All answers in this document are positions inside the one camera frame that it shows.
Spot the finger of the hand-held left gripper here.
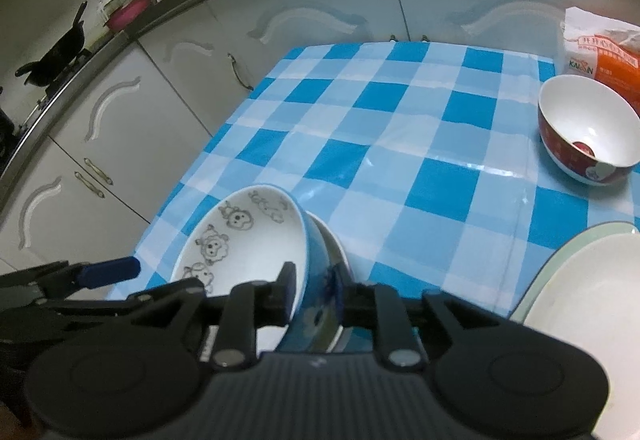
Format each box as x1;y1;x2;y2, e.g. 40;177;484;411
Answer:
0;256;141;301
30;292;133;327

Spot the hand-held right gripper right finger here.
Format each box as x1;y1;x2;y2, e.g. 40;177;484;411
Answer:
327;267;506;371

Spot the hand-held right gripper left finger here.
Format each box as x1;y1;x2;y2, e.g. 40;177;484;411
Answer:
120;261;297;371

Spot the pink patterned bowl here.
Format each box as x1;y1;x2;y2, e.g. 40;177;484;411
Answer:
305;211;355;353

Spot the blue bowl with sheep print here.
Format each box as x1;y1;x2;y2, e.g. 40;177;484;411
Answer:
170;185;351;353

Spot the plain white plate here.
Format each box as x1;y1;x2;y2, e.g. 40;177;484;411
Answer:
522;232;640;440

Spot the pale green plate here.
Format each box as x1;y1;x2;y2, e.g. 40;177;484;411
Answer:
507;220;640;321

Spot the red bowl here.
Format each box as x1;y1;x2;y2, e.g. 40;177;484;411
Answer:
537;74;640;188

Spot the blue white checkered tablecloth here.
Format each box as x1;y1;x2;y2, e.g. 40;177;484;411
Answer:
107;41;640;321

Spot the black wok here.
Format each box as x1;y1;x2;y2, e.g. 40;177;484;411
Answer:
15;1;88;88

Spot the pink plastic basin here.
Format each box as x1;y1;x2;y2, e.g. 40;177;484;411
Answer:
104;0;151;31

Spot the orange white snack packet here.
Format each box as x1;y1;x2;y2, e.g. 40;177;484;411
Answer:
560;7;640;113

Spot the metal cabinet handle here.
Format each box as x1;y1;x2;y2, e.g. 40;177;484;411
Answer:
83;158;114;185
227;52;254;91
74;171;104;198

